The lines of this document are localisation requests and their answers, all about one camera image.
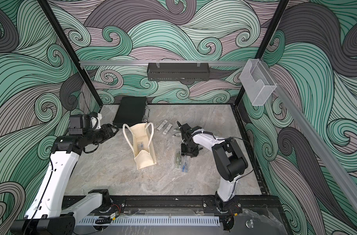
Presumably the clear compass case white label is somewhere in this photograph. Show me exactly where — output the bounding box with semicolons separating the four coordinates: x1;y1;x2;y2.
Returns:
172;133;181;138

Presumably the aluminium rail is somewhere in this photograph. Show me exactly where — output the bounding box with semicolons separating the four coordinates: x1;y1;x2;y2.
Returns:
79;60;247;67
261;61;357;213

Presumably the black case with latches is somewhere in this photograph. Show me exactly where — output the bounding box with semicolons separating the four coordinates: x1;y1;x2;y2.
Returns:
112;97;150;128

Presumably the clear acrylic wall holder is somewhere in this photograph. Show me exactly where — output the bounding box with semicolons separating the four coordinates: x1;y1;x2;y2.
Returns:
239;59;276;106

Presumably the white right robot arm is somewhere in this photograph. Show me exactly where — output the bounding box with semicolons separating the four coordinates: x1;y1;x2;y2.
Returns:
177;122;249;212

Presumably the cream canvas tote bag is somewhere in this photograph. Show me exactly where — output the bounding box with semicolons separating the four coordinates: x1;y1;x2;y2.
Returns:
122;122;157;170

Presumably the aluminium back rail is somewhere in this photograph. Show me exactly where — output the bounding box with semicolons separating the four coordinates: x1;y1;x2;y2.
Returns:
79;60;247;67

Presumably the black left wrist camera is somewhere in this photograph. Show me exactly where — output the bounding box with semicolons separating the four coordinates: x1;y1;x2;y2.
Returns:
68;112;102;135

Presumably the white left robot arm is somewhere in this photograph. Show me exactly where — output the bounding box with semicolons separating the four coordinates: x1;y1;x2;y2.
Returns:
10;124;119;235

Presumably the black left corner post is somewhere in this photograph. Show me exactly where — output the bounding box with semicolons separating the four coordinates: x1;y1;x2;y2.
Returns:
37;0;103;108

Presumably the clear compass set green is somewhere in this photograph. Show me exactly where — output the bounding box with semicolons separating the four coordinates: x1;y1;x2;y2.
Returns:
174;149;182;169

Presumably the black enclosure corner post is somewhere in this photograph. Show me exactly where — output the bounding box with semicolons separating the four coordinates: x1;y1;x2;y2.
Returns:
234;1;289;107

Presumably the aluminium right rail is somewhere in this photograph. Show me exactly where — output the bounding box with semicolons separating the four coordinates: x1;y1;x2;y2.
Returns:
261;61;357;213

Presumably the black wall tray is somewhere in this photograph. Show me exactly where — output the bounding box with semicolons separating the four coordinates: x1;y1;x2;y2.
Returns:
147;63;210;82

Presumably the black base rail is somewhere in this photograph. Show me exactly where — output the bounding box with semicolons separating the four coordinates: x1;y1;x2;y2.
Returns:
63;195;282;215

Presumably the clear case upper left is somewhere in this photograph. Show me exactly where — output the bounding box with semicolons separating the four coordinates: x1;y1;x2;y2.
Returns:
157;119;168;131

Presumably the white slotted cable duct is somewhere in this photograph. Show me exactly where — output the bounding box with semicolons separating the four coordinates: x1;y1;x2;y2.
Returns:
77;216;221;227

